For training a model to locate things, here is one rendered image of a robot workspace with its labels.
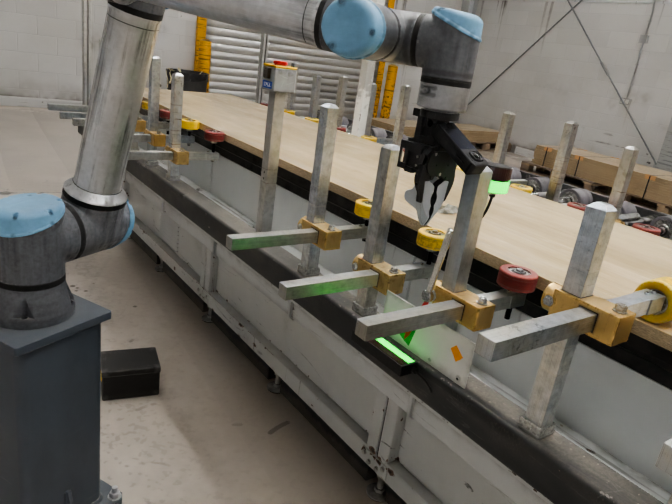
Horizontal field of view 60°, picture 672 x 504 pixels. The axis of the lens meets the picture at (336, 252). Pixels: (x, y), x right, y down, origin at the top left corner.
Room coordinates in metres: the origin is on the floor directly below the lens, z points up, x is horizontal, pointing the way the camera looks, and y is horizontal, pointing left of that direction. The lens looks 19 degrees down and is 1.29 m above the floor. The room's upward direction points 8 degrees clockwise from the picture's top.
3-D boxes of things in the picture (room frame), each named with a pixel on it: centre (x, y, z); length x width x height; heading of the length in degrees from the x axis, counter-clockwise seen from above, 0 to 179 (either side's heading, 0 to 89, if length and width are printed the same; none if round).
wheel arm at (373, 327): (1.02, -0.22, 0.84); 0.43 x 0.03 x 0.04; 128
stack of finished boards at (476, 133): (9.69, -1.36, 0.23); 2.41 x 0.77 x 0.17; 126
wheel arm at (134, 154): (2.21, 0.70, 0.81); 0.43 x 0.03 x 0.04; 128
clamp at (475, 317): (1.08, -0.26, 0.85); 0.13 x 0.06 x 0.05; 38
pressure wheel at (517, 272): (1.15, -0.38, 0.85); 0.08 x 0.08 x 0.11
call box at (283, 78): (1.69, 0.23, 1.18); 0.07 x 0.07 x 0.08; 38
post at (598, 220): (0.90, -0.40, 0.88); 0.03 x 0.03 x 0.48; 38
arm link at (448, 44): (1.09, -0.15, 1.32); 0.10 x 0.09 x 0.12; 68
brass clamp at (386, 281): (1.27, -0.10, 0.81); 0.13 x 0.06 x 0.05; 38
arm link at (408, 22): (1.12, -0.04, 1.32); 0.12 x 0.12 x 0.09; 68
